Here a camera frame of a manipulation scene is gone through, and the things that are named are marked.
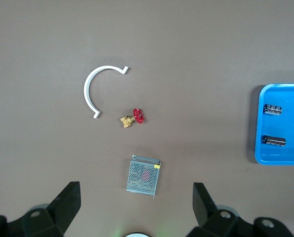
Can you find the white curved plastic bracket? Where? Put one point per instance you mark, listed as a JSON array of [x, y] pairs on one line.
[[86, 85]]

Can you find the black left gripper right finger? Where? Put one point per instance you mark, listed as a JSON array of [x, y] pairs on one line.
[[211, 217]]

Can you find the blue plastic tray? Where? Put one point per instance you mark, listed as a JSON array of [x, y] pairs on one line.
[[292, 128]]

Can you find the long dark brown capacitor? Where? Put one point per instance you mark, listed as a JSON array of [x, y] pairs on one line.
[[274, 140]]

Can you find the brass valve with red handwheel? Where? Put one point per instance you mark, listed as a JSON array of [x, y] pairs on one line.
[[138, 116]]

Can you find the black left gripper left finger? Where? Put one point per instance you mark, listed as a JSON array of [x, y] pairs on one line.
[[60, 209]]

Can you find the metal mesh power supply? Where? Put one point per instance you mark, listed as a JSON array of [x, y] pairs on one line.
[[142, 177]]

